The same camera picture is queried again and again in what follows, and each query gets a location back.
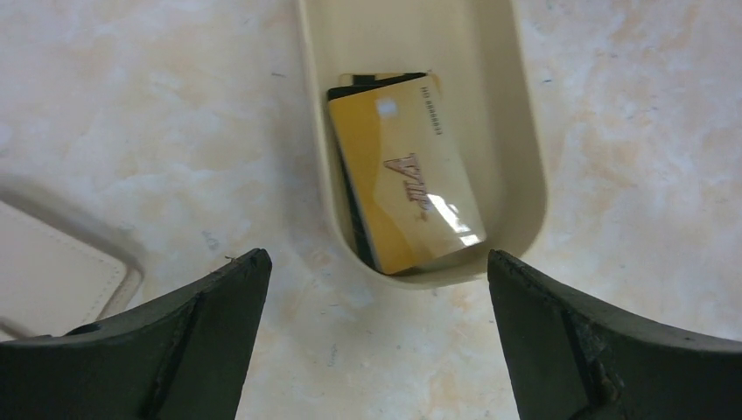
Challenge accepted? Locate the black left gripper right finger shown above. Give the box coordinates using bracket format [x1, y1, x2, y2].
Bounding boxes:
[487, 250, 741, 419]

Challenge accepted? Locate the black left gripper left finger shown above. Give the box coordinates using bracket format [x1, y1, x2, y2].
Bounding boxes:
[1, 248, 272, 419]

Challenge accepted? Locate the gold VIP card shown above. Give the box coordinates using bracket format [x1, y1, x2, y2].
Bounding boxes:
[327, 73, 487, 275]

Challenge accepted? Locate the black card in tray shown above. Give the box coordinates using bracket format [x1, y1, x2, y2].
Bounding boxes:
[325, 72, 429, 272]

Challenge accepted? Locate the beige oval tray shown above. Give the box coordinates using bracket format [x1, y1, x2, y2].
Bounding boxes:
[297, 1, 547, 289]

